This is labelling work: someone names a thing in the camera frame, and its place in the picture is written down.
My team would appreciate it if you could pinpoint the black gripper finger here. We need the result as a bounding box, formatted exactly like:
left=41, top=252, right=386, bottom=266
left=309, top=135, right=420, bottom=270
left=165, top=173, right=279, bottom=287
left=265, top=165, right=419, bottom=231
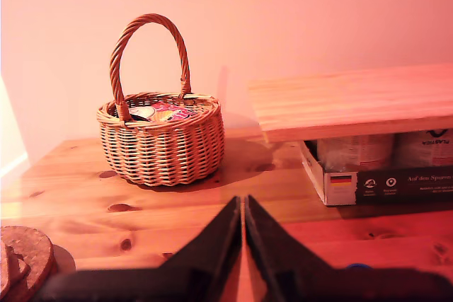
left=244, top=194, right=334, bottom=302
left=161, top=195, right=243, bottom=302

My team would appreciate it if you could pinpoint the wooden shelf board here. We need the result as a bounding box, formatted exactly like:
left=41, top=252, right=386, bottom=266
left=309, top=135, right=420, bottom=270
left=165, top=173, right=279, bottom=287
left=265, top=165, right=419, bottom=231
left=247, top=63, right=453, bottom=144

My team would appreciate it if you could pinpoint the cardboard can tray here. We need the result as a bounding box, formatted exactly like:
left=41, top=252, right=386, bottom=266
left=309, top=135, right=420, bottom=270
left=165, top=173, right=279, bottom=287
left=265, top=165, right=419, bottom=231
left=299, top=140, right=453, bottom=207

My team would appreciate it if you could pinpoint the colourful snack packet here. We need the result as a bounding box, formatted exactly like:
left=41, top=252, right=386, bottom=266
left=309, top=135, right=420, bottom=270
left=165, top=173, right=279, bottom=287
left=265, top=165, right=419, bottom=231
left=147, top=100, right=199, bottom=123

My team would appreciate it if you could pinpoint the white and dark packet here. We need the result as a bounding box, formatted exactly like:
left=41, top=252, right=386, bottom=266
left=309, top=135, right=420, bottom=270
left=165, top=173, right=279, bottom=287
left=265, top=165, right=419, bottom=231
left=128, top=105, right=154, bottom=122

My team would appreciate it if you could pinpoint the round cork coaster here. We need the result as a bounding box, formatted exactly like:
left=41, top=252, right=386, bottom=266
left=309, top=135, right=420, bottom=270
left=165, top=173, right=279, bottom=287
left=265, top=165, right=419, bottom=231
left=0, top=225, right=58, bottom=302

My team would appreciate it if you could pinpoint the broken cork coaster piece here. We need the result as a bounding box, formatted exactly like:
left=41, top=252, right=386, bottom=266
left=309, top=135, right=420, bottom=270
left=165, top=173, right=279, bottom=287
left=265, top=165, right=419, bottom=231
left=0, top=240, right=32, bottom=296

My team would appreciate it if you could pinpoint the wicker basket with handle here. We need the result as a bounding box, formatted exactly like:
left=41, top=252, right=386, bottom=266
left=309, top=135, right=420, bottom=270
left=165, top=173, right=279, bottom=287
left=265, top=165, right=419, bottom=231
left=96, top=13, right=226, bottom=187

